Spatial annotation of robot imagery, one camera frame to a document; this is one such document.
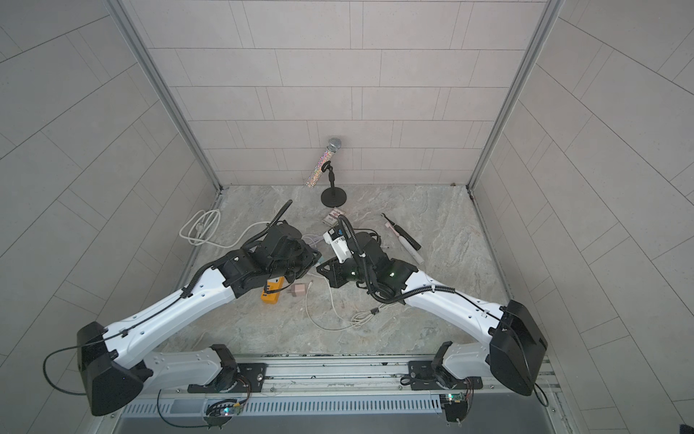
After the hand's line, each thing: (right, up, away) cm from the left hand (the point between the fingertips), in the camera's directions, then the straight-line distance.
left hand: (332, 259), depth 73 cm
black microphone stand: (-4, +19, +39) cm, 44 cm away
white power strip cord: (-54, +6, +31) cm, 63 cm away
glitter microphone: (-5, +33, +24) cm, 41 cm away
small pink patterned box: (-4, +9, +32) cm, 33 cm away
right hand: (-4, -3, -1) cm, 5 cm away
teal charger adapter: (-3, 0, -3) cm, 4 cm away
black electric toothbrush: (+23, +5, +28) cm, 37 cm away
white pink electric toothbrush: (+28, -4, +21) cm, 35 cm away
